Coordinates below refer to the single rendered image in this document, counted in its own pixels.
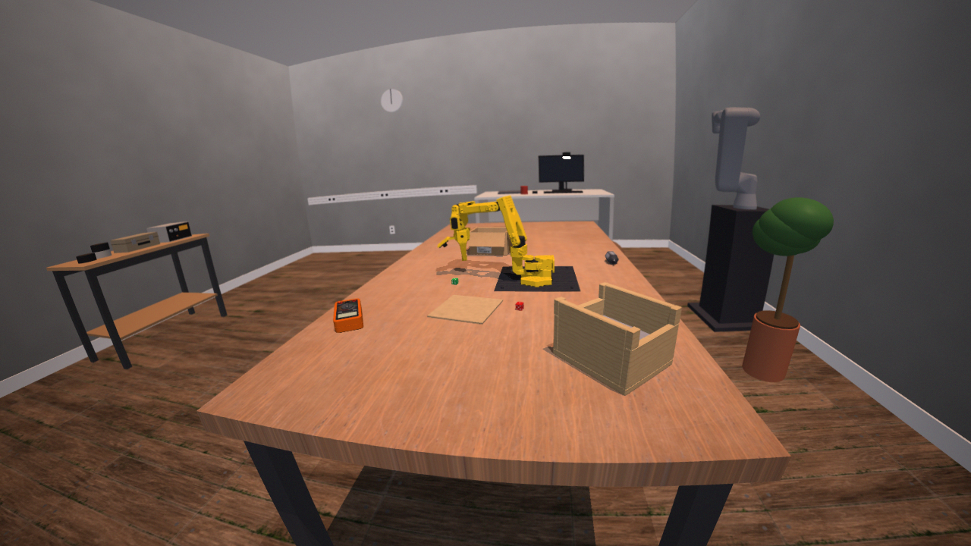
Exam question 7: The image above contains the orange digital multimeter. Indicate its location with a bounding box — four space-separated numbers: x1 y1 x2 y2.
333 299 363 333

